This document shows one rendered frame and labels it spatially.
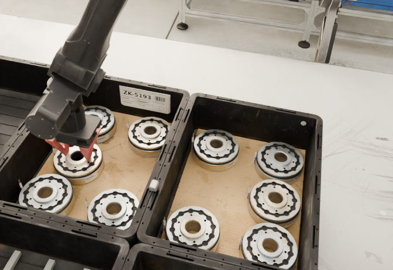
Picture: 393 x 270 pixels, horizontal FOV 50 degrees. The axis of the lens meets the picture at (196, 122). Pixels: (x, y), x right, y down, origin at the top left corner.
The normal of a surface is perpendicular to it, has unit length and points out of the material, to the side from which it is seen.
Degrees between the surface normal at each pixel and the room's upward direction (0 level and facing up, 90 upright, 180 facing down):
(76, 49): 92
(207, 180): 0
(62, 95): 28
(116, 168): 0
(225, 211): 0
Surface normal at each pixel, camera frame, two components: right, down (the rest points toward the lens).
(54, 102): 0.48, -0.50
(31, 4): 0.04, -0.72
